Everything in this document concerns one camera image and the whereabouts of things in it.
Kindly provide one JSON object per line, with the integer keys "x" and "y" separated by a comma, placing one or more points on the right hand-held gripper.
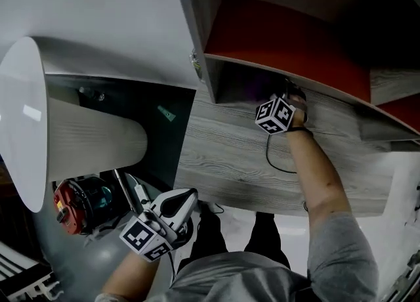
{"x": 274, "y": 115}

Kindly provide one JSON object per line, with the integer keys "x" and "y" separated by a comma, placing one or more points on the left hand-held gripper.
{"x": 170, "y": 207}

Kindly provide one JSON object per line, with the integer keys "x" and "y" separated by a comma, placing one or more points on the grey wood-grain shelf red interior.
{"x": 229, "y": 149}

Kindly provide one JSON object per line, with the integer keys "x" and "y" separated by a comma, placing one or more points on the person's right forearm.
{"x": 315, "y": 172}

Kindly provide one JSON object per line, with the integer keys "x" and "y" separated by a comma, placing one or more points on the person's left forearm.
{"x": 134, "y": 271}

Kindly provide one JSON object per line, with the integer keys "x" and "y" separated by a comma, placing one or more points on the person's right hand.
{"x": 299, "y": 110}

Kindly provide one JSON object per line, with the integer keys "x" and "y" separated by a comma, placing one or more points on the white power adapter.
{"x": 140, "y": 190}

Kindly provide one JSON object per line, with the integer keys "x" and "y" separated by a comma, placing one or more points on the thin metal rod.
{"x": 125, "y": 190}

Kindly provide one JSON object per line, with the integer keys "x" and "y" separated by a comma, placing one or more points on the person's black trousers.
{"x": 210, "y": 235}

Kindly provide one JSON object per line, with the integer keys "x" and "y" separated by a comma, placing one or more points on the small metal hinge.
{"x": 195, "y": 59}

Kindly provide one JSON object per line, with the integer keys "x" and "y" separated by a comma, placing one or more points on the red round vacuum cleaner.
{"x": 70, "y": 205}

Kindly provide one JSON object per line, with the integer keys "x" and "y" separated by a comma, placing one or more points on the black cabinet panel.
{"x": 131, "y": 107}

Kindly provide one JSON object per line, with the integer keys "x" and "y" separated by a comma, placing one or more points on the person's grey shirt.
{"x": 249, "y": 281}

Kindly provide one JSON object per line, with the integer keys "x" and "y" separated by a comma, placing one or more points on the metal bolt fitting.
{"x": 93, "y": 94}

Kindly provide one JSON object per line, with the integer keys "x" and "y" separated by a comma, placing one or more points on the small green bracket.
{"x": 166, "y": 113}

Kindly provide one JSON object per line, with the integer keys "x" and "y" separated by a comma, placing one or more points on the white round table wood-grain pedestal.
{"x": 82, "y": 136}

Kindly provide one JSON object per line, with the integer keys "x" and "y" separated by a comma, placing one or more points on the white slatted frame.
{"x": 23, "y": 274}

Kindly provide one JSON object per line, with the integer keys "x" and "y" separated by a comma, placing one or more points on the grey metal frame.
{"x": 407, "y": 281}

